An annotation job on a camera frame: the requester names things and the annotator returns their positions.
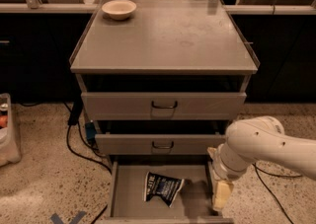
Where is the blue chip bag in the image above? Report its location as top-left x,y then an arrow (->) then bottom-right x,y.
144,172 -> 185,207

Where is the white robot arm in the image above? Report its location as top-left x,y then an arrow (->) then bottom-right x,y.
207,116 -> 316,211

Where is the grey bottom drawer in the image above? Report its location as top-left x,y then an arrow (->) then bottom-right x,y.
96,159 -> 234,224

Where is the grey drawer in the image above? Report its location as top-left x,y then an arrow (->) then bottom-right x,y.
82,92 -> 246,120
96,159 -> 234,224
95,134 -> 225,155

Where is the grey drawer cabinet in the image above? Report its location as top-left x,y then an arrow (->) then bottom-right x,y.
68,0 -> 261,224

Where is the grey middle drawer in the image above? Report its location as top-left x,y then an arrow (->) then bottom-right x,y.
95,134 -> 225,155

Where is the grey top drawer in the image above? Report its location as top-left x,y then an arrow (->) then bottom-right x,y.
82,92 -> 246,120

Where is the blue power adapter box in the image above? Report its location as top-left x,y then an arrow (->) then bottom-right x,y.
85,122 -> 97,141

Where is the black power plug block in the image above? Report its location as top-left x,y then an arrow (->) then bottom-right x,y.
67,100 -> 83,126

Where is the white ceramic bowl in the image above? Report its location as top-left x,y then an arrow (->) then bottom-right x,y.
102,0 -> 136,21

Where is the clear plastic bin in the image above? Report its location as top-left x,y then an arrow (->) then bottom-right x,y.
0,93 -> 21,166

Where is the black cable right floor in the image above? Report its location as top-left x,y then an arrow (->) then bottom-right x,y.
253,163 -> 304,224

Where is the black cable floor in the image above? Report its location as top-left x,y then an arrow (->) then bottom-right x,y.
253,163 -> 304,224
62,101 -> 113,224

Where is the black middle drawer handle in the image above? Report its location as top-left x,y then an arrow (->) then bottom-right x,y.
151,141 -> 174,150

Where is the black drawer handle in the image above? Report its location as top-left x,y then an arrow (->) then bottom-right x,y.
151,101 -> 178,110
151,141 -> 174,150

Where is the black top drawer handle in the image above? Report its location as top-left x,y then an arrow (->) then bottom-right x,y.
151,101 -> 178,110

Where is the black cable left floor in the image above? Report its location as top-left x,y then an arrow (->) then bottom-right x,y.
62,101 -> 113,224

